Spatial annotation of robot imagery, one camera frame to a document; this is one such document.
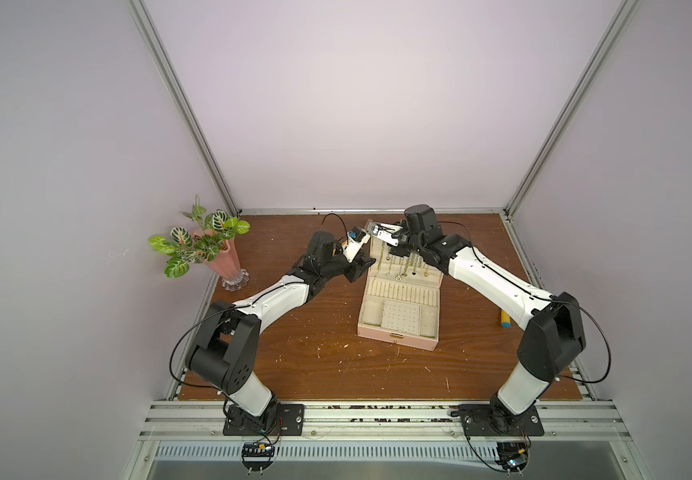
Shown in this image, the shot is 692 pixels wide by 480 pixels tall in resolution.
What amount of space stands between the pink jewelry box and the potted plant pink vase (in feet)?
1.34

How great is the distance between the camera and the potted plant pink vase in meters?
0.74

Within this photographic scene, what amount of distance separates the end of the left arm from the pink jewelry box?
66mm

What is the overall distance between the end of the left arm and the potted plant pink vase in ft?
0.87

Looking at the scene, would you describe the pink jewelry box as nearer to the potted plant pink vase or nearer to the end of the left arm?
the end of the left arm

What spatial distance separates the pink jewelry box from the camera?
0.83 m

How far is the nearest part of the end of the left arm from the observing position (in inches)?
29.3

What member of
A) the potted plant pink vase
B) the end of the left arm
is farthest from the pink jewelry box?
the potted plant pink vase
